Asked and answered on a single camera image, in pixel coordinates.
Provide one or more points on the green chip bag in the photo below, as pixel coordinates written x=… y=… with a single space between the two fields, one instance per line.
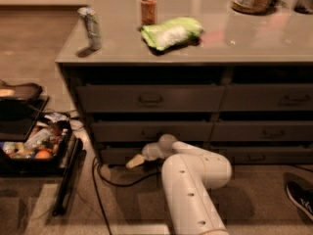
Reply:
x=171 y=33

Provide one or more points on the black case lid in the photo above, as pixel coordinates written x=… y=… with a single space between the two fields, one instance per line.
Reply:
x=27 y=93

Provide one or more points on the black floor bar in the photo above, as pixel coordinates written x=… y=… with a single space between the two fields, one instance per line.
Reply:
x=66 y=187

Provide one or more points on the dark grey drawer cabinet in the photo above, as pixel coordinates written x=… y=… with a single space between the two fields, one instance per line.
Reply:
x=275 y=48

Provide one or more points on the drawer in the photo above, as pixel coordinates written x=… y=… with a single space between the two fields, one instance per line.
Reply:
x=294 y=130
x=267 y=97
x=149 y=98
x=265 y=155
x=137 y=131
x=118 y=155

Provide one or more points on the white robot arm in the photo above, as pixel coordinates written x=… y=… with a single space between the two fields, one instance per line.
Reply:
x=188 y=172

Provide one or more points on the dark glass object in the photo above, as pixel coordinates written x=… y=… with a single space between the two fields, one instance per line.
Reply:
x=304 y=6

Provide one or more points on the orange fruit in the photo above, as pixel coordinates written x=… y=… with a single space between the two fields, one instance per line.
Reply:
x=43 y=155

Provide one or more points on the black sneaker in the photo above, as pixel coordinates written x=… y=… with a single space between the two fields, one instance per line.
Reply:
x=301 y=198

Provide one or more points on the black bin with items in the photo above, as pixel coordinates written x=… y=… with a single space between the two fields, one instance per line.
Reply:
x=51 y=134

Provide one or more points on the orange soda can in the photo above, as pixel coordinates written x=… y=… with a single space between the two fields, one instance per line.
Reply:
x=148 y=11

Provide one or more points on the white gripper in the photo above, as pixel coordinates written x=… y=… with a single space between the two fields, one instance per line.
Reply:
x=150 y=153

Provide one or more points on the silver tall can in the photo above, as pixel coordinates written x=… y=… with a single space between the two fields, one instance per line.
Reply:
x=90 y=20

